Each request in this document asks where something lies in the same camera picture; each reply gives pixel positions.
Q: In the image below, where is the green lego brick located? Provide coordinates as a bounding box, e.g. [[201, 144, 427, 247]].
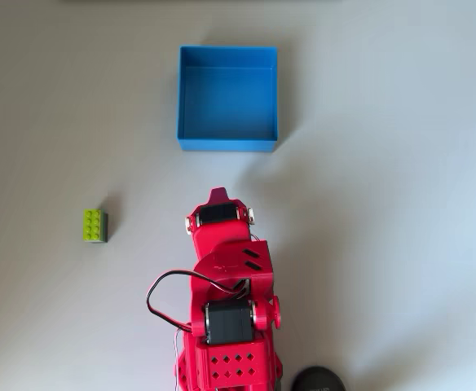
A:
[[82, 208, 111, 245]]

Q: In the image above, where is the blue box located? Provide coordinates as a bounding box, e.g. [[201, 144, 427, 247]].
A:
[[175, 44, 280, 154]]

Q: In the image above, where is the black gooseneck stand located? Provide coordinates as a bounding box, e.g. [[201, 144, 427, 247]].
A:
[[289, 365, 347, 391]]

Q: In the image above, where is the black looped wrist cable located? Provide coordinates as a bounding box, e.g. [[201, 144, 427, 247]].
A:
[[145, 269, 251, 332]]

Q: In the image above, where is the thin servo wire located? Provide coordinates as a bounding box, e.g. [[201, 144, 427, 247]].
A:
[[173, 328, 183, 386]]

